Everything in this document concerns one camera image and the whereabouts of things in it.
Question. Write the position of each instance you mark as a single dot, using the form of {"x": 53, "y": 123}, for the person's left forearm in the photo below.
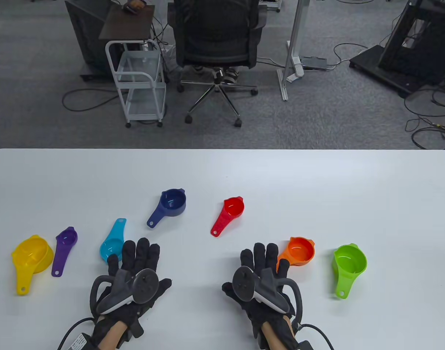
{"x": 111, "y": 337}

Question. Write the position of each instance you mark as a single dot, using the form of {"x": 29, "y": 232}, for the person's right hand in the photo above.
{"x": 260, "y": 255}

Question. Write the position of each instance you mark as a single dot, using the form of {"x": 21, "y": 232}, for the green plastic measuring cup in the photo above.
{"x": 350, "y": 260}

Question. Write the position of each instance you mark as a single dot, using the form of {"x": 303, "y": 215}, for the black cabinet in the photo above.
{"x": 87, "y": 36}

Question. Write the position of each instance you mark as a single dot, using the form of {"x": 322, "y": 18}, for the grey hand controller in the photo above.
{"x": 242, "y": 284}
{"x": 146, "y": 286}

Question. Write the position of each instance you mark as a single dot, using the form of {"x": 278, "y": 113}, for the yellow plastic measuring cup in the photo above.
{"x": 33, "y": 255}

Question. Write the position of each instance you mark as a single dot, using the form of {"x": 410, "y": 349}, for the orange plastic measuring cup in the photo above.
{"x": 301, "y": 251}

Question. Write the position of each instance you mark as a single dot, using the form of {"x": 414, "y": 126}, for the grey right hand controller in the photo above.
{"x": 242, "y": 284}

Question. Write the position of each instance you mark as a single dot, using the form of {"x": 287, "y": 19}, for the grey left hand controller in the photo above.
{"x": 146, "y": 286}

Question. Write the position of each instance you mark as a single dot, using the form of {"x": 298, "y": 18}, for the person's left hand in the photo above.
{"x": 135, "y": 255}

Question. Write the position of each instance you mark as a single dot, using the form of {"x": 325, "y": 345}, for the dark blue plastic measuring cup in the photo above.
{"x": 173, "y": 202}

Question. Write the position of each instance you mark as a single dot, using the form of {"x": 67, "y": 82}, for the purple plastic measuring cup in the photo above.
{"x": 65, "y": 240}

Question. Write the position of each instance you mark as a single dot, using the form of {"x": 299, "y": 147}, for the black left wrist sensor box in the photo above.
{"x": 78, "y": 342}

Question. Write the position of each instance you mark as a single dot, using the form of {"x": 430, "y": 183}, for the light blue plastic measuring cup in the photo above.
{"x": 112, "y": 248}

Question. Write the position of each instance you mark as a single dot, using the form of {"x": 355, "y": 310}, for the small brown side table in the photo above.
{"x": 127, "y": 25}

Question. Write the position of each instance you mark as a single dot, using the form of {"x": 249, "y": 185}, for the white rolling cart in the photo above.
{"x": 140, "y": 109}

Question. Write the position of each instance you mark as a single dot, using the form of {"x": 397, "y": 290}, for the black mesh office chair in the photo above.
{"x": 215, "y": 36}

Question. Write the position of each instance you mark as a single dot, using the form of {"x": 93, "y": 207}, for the black right wrist sensor box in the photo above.
{"x": 305, "y": 345}

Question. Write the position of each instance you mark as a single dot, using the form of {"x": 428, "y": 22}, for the person's right forearm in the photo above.
{"x": 271, "y": 333}

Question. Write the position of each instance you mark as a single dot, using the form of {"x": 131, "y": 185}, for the red plastic measuring cup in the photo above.
{"x": 233, "y": 207}

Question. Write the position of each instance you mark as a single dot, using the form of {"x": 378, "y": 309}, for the black wrist sensor box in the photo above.
{"x": 305, "y": 345}
{"x": 78, "y": 342}

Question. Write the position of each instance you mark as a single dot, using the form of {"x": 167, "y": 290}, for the white metal desk leg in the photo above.
{"x": 293, "y": 36}

